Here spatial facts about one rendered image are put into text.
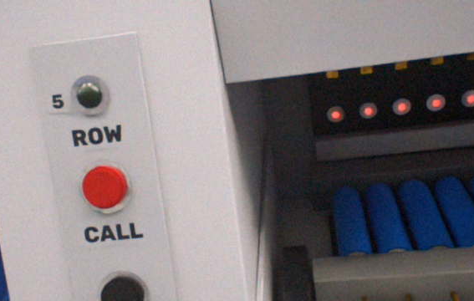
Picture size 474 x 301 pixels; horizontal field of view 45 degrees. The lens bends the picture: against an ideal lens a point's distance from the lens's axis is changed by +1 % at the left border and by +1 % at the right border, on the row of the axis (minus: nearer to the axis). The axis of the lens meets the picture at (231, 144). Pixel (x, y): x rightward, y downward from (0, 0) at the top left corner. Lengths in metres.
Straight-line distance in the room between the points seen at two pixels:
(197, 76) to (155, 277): 0.08
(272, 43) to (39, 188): 0.10
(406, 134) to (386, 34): 0.17
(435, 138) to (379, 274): 0.12
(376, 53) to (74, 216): 0.13
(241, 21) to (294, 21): 0.02
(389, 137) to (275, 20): 0.19
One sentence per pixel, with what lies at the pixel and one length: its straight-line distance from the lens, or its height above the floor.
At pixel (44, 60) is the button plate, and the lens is 0.22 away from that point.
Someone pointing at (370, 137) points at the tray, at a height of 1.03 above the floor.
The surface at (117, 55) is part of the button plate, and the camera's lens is 0.21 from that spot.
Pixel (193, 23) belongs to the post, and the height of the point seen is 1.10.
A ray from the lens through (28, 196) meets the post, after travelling 0.23.
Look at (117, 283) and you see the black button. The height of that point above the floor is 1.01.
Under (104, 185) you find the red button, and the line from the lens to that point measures 0.21.
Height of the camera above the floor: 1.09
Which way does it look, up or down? 8 degrees down
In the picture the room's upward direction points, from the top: 8 degrees counter-clockwise
